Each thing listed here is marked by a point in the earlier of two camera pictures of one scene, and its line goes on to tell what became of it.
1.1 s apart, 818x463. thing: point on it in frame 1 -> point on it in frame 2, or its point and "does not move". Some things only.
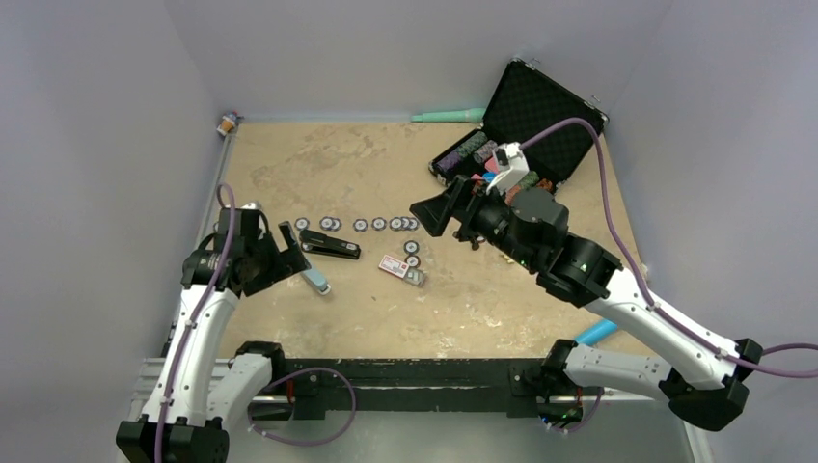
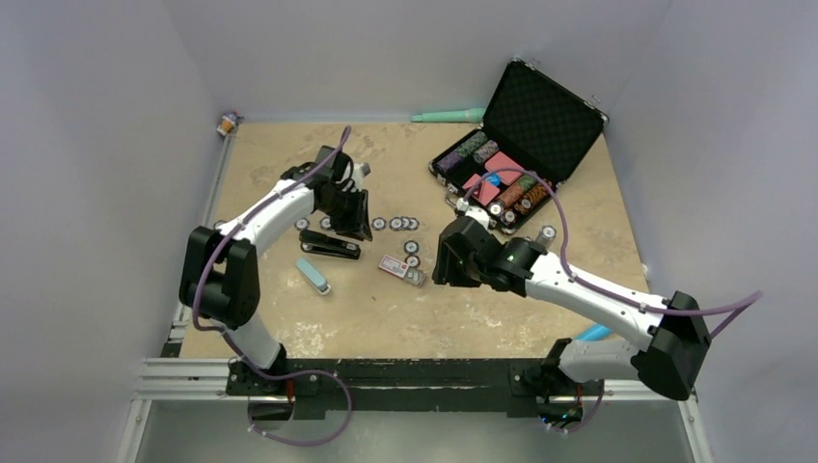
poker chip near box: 412,260 does not move
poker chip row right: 397,224 does not move
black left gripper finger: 300,262 -> 365,231
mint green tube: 459,116 does not move
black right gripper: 462,199 -> 445,271
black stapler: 320,243 does not move
